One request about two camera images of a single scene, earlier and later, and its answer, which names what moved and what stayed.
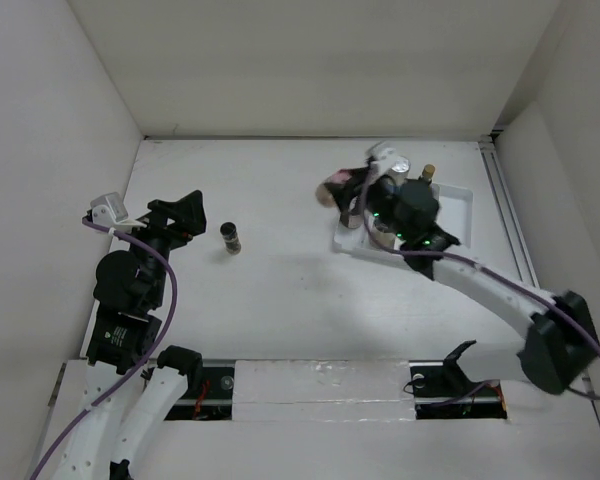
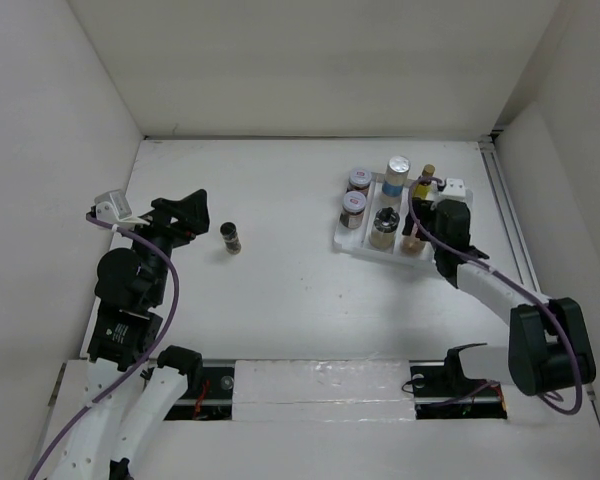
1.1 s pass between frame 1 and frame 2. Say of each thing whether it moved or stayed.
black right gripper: moved
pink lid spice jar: moved
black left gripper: stayed
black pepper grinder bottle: stayed
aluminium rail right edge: stayed
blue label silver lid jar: stayed
